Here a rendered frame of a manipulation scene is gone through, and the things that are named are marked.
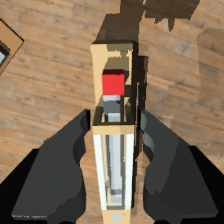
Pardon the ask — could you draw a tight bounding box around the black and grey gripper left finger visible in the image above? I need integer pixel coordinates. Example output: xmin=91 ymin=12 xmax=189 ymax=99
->
xmin=0 ymin=109 xmax=91 ymax=224

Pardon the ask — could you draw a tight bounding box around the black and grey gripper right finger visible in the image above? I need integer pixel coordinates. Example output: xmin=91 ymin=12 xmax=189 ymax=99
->
xmin=137 ymin=108 xmax=224 ymax=224

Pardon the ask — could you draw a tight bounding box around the dark red cube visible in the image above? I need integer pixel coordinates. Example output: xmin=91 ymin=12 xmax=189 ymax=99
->
xmin=102 ymin=69 xmax=124 ymax=95

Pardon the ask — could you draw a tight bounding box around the grey square stick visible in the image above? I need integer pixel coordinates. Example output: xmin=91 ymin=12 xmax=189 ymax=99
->
xmin=103 ymin=95 xmax=120 ymax=122
xmin=111 ymin=214 xmax=122 ymax=222

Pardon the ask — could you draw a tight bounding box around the tan wooden clipboard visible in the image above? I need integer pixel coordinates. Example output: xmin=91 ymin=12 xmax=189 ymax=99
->
xmin=0 ymin=20 xmax=24 ymax=75

